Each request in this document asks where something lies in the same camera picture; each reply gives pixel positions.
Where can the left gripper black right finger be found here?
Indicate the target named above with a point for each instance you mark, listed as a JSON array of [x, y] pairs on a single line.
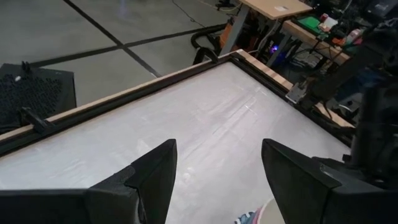
[[311, 199]]

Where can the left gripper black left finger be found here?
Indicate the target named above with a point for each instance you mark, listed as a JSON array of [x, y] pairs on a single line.
[[93, 207]]

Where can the white bowl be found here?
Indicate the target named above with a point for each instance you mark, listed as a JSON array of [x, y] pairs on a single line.
[[273, 214]]

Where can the pink bowl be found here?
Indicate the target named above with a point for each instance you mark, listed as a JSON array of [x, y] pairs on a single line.
[[260, 216]]

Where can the blue patterned paper plate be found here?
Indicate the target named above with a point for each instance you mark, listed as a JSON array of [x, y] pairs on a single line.
[[245, 218]]

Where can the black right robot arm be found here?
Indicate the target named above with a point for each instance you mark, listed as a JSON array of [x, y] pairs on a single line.
[[342, 74]]

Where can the black table edge clamp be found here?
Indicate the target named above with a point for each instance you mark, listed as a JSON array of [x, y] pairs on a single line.
[[37, 121], [211, 53]]

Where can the black perforated box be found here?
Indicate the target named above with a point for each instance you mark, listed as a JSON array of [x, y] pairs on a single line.
[[31, 93]]

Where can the wooden desk with electronics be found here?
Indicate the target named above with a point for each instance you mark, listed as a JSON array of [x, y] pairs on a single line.
[[311, 39]]

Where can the green box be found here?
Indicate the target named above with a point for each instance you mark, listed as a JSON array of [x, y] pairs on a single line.
[[309, 24]]

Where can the grey metal desk leg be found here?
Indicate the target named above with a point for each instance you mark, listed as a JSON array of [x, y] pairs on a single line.
[[234, 31]]

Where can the light wooden desk top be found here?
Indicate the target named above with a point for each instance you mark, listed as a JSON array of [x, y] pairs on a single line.
[[273, 7]]

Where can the black metal table frame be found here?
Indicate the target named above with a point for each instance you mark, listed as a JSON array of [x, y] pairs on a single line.
[[93, 110]]

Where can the silver metal bracket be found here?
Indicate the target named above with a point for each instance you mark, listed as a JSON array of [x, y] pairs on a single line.
[[295, 92]]

